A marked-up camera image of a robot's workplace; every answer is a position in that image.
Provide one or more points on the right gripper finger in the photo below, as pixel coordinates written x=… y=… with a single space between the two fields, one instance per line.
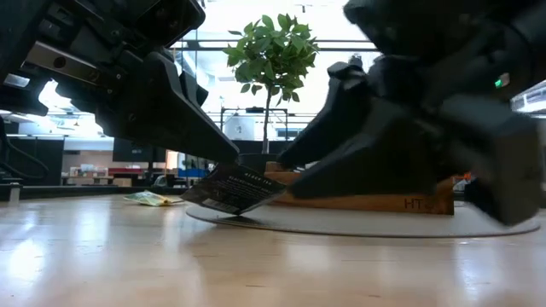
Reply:
x=384 y=166
x=341 y=115

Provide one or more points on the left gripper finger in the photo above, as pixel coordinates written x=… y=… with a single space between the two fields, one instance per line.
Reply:
x=194 y=91
x=170 y=123

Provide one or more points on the wooden tea box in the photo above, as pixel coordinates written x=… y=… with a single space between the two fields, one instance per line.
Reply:
x=384 y=204

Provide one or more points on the green tea packet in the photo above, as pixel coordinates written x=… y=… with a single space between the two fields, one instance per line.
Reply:
x=149 y=198

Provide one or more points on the black tea packet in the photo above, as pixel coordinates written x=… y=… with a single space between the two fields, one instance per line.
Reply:
x=232 y=189

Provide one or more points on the black monitor on stand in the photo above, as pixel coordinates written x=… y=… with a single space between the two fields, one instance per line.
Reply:
x=136 y=151

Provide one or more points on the blue crate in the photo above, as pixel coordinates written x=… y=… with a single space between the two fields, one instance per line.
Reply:
x=192 y=172

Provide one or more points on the white cylinder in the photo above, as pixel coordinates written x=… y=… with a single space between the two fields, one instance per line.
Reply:
x=240 y=128

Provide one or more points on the round grey mat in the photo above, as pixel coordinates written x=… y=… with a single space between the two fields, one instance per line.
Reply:
x=341 y=224

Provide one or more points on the green potted plant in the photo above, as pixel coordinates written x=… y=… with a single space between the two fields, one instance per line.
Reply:
x=273 y=55

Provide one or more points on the black metal table frame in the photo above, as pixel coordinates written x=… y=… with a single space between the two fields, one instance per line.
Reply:
x=64 y=192

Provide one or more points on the black partition wall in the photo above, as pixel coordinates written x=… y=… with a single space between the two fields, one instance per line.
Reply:
x=32 y=162

